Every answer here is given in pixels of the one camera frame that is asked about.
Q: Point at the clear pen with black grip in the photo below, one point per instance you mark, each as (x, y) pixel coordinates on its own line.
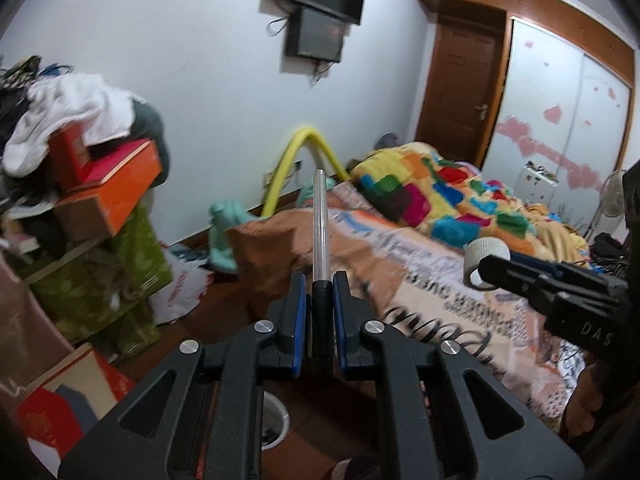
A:
(320, 235)

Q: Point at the yellow foam hoop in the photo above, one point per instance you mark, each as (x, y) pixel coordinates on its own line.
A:
(300, 142)

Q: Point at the colourful patchwork blanket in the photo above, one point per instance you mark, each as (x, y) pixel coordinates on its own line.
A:
(440, 190)

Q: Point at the white wardrobe with pink stickers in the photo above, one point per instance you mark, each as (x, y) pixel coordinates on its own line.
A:
(560, 110)

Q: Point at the brown wooden door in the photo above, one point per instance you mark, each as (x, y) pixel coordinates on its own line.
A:
(460, 90)

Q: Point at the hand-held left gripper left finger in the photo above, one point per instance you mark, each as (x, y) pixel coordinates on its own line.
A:
(299, 330)

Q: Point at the tall green patterned box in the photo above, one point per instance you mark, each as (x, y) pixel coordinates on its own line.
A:
(142, 255)

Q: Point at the person's right hand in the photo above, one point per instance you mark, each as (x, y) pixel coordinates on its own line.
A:
(587, 395)

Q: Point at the teal cloth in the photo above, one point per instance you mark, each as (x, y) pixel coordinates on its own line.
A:
(307, 195)

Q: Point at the dark grey-green cloth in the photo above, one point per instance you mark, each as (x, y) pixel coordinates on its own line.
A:
(150, 130)

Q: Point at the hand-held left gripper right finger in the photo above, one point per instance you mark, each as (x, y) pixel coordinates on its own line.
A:
(340, 325)

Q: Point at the wide green patterned box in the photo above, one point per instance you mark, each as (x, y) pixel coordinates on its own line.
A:
(85, 300)

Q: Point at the teal plush toy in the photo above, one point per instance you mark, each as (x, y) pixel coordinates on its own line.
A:
(227, 230)

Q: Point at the orange shoe box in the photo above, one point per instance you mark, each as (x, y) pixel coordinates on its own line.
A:
(120, 190)

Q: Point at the shiny pink curtain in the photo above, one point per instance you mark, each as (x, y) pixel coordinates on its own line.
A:
(25, 320)

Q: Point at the white round waste bin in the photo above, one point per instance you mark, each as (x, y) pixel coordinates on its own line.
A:
(275, 417)

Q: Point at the bed with printed sheet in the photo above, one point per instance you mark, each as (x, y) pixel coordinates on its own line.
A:
(400, 280)

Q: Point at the white plastic bag red print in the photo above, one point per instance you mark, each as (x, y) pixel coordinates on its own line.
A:
(182, 285)

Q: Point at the white ribbed bottle cap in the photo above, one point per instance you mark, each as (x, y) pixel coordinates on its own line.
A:
(480, 255)

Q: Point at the person's foot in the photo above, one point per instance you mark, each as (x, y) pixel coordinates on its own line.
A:
(347, 470)

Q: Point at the red and beige cardboard box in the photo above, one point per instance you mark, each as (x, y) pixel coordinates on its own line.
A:
(55, 410)

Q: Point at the white cloth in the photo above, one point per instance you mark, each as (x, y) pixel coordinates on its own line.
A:
(75, 105)

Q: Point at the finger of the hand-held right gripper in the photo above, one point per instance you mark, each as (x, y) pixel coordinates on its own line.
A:
(500, 272)
(540, 261)

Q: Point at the standing fan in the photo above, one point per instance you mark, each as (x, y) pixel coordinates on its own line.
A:
(611, 195)

